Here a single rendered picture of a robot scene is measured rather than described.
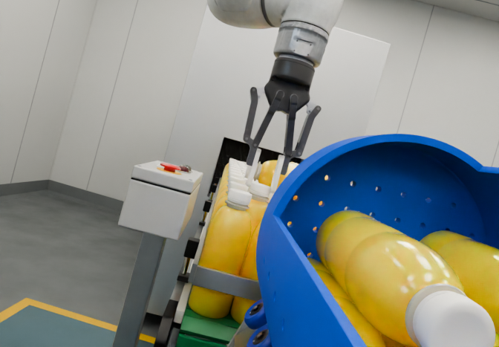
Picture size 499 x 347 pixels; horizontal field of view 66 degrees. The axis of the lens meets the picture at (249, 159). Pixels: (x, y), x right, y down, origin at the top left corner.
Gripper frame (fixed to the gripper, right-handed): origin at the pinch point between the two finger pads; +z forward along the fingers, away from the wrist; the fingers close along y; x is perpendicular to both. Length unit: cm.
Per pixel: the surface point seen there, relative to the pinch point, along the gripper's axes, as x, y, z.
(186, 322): -11.9, -6.6, 24.7
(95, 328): 141, -51, 114
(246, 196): -7.9, -2.7, 4.4
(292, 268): -44.7, -1.4, 3.7
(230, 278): -10.8, -1.8, 16.8
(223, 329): -11.5, -0.7, 24.4
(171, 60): 406, -103, -83
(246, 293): -10.8, 1.2, 18.5
